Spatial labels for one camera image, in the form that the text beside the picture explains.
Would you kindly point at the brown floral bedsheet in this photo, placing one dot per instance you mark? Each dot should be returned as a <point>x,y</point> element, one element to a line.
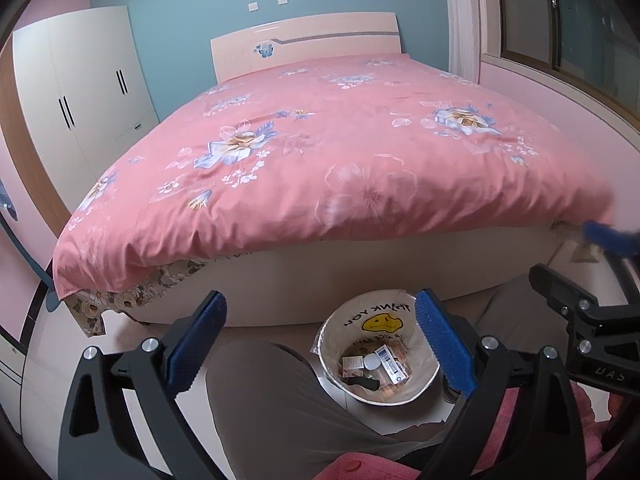
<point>135,290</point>

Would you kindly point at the white carton blue print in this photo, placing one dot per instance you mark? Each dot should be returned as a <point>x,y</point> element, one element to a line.
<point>391,362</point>

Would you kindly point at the white trash bin with bag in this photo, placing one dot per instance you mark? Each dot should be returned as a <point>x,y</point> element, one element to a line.
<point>350,310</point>

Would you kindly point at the blue hanging garment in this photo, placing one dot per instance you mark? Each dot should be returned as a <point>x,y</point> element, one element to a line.
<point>6,200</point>

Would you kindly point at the pale curtain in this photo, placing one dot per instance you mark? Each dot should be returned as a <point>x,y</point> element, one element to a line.
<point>462,20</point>

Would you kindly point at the white carton brown print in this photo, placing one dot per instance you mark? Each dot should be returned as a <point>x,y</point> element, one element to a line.
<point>351,363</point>

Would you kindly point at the window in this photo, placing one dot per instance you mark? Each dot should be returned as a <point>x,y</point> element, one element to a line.
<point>590,25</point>

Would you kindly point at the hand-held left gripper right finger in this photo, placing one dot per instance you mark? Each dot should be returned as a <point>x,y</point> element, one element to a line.
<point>445,345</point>

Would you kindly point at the pink floral quilt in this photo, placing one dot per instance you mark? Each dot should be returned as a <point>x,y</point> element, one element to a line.
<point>350,160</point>

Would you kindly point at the small white capped bottle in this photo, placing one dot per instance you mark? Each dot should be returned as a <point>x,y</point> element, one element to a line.
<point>371,361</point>

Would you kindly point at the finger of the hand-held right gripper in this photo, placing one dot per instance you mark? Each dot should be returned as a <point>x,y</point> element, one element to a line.
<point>610,237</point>
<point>555,290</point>

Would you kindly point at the person's left leg grey trousers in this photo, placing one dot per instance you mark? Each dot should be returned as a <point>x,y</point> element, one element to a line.
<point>280,400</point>

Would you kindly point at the pale pink bed headboard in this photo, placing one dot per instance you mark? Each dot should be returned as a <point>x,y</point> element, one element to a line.
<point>310,45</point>

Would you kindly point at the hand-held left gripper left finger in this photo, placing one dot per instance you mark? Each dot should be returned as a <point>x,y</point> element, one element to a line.
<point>197,345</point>

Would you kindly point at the black item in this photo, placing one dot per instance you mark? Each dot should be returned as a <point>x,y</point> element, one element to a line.
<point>362,384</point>

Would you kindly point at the pink fleece garment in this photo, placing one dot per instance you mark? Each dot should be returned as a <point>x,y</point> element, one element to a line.
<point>360,467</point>

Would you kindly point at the white wardrobe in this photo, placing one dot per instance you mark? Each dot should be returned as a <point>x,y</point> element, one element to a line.
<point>85,85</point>

